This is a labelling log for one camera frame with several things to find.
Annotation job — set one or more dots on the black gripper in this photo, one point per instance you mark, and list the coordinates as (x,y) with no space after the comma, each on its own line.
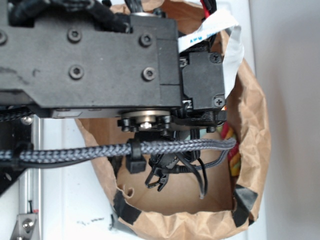
(202,108)

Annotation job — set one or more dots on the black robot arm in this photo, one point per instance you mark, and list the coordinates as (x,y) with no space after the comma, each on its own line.
(78,59)

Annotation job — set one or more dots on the brown paper bag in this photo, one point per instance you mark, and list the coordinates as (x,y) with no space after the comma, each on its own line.
(231,204)

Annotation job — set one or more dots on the multicolour twisted rope toy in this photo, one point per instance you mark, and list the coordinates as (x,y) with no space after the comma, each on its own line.
(234,157)

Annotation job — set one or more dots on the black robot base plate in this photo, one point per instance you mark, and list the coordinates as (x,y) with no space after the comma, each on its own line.
(12,135)

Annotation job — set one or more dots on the aluminium rail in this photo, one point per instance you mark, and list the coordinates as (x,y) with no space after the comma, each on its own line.
(30,183)

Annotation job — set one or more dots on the metal corner bracket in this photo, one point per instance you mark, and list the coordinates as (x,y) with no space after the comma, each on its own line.
(27,227)

